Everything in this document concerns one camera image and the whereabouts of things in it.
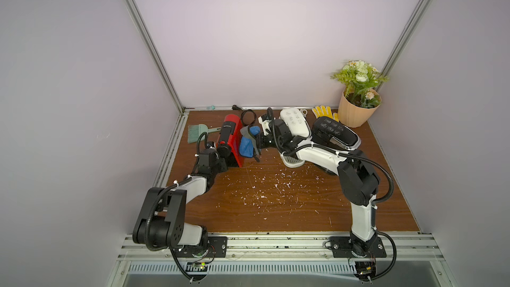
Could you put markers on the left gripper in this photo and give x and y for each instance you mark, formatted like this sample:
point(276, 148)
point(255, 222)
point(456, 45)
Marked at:
point(223, 161)

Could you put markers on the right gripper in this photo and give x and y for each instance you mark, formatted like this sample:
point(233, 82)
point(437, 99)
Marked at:
point(263, 141)

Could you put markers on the blue grey microfiber cloth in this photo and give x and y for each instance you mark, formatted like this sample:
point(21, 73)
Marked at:
point(249, 147)

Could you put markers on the red coffee machine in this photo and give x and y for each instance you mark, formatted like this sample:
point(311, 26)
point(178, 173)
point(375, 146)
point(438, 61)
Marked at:
point(230, 133)

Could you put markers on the white coffee machine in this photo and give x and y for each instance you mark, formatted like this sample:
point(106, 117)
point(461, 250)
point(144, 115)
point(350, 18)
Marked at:
point(297, 128)

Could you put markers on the black coffee machine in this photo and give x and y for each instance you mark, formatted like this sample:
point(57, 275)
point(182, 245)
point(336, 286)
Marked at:
point(328, 132)

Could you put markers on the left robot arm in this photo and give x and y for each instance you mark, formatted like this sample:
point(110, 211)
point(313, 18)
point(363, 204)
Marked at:
point(161, 221)

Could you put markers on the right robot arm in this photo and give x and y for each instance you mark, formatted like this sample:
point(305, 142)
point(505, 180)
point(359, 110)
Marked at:
point(334, 148)

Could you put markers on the green hand brush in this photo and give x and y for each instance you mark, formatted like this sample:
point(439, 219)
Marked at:
point(194, 132)

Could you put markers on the yellow work glove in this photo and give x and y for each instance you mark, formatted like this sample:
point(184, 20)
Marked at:
point(325, 111)

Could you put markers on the potted artificial plant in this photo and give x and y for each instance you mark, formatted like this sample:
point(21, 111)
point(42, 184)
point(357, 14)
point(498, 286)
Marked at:
point(359, 98)

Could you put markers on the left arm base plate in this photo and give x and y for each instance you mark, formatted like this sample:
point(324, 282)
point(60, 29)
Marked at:
point(215, 247)

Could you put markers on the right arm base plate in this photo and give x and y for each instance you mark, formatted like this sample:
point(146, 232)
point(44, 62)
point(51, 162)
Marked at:
point(347, 247)

